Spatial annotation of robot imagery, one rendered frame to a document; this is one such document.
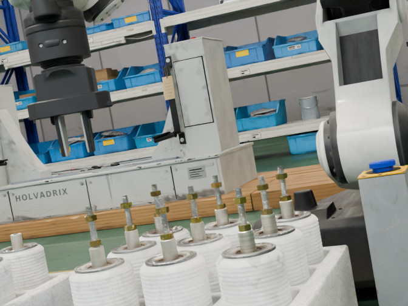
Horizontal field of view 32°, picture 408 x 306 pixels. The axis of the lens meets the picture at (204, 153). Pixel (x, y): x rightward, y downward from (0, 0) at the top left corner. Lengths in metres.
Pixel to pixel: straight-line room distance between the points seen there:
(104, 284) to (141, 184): 2.30
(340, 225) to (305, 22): 8.15
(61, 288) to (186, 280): 0.48
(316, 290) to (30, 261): 0.62
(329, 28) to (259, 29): 8.22
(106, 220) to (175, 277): 2.38
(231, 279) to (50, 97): 0.37
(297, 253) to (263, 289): 0.14
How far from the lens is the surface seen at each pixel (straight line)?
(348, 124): 1.34
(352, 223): 1.47
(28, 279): 1.42
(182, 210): 3.18
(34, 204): 3.63
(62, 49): 1.03
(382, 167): 1.10
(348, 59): 1.47
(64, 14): 1.04
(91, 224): 1.07
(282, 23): 9.61
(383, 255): 1.11
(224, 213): 1.23
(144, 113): 10.26
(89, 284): 1.04
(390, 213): 1.10
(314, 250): 1.18
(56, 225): 3.49
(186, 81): 3.26
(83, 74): 1.04
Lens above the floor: 0.45
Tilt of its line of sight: 3 degrees down
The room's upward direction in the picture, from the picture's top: 10 degrees counter-clockwise
